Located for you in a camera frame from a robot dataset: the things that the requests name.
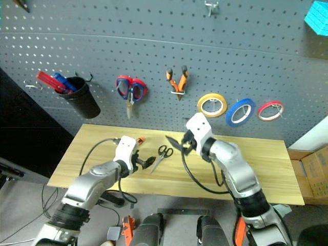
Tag dark rounded shape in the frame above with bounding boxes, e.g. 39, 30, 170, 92
130, 213, 165, 246
196, 215, 230, 246

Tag red and blue scissors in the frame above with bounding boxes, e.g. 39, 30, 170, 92
112, 75, 148, 120

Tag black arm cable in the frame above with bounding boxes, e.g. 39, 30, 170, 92
78, 138, 138, 204
181, 151, 230, 195

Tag silver double prong pegboard hook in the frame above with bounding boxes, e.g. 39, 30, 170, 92
204, 0, 220, 17

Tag black cabinet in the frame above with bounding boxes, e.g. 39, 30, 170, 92
0, 67, 75, 184

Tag thin black floor cable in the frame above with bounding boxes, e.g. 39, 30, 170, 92
40, 183, 61, 220

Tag orange and black pliers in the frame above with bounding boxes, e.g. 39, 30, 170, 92
166, 65, 190, 101

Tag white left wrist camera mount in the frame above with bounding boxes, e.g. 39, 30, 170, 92
113, 135, 137, 172

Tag orange tool on floor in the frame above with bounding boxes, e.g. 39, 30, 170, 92
121, 215, 136, 243

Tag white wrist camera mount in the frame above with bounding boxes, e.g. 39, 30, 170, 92
113, 135, 137, 172
186, 112, 214, 154

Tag black pegboard hook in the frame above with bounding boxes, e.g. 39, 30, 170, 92
74, 72, 94, 83

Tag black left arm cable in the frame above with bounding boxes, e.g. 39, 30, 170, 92
78, 138, 138, 204

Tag silver wire pegboard hook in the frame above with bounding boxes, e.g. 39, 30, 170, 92
23, 79, 44, 91

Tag cardboard box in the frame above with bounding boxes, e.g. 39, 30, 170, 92
287, 146, 328, 206

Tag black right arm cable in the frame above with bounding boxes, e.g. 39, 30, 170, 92
181, 151, 230, 195

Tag red tape roll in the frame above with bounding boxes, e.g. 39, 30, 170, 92
257, 100, 285, 122

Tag small grey box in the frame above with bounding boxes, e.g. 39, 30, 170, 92
107, 226, 121, 241

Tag blue handled tool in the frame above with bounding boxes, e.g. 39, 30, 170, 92
52, 72, 77, 92

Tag yellow tape roll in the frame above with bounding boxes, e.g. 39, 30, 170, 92
197, 93, 228, 118

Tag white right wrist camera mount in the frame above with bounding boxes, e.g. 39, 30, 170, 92
186, 112, 214, 154

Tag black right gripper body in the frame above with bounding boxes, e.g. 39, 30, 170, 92
180, 130, 197, 152

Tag cyan box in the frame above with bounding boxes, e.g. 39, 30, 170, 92
304, 0, 328, 36

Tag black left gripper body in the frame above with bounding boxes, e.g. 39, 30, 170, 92
131, 150, 147, 171

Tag black scissors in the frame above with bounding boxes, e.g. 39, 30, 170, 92
150, 145, 174, 174

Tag black power strip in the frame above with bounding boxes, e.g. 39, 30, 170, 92
98, 191, 126, 208

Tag blue tape roll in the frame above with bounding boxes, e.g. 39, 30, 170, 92
225, 98, 256, 128

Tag grey perforated pegboard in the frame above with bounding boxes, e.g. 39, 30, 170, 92
0, 0, 328, 148

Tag black cup holder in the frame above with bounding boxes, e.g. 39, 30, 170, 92
55, 76, 101, 119

